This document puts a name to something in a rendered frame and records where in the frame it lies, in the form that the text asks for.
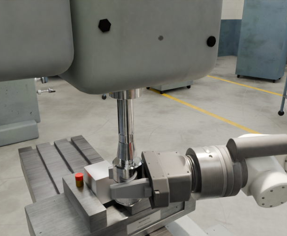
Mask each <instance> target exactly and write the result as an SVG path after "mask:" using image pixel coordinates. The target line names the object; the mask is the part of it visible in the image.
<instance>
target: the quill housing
mask: <svg viewBox="0 0 287 236"><path fill-rule="evenodd" d="M69 1H70V12H71V22H72V33H73V44H74V59H73V62H72V64H71V66H70V67H69V68H68V70H67V71H65V72H63V73H62V74H59V75H58V76H59V77H61V78H62V79H64V80H65V81H66V82H68V83H69V84H71V85H72V86H73V87H75V88H76V89H78V90H79V91H81V92H84V93H86V94H90V95H100V94H106V93H113V92H119V91H125V90H131V89H140V88H146V87H153V86H159V85H165V84H172V83H178V82H184V81H193V80H198V79H201V78H204V77H206V76H207V75H208V74H210V73H211V72H212V71H213V69H214V68H215V66H216V62H217V56H218V47H219V33H220V23H221V13H222V3H223V0H69Z"/></svg>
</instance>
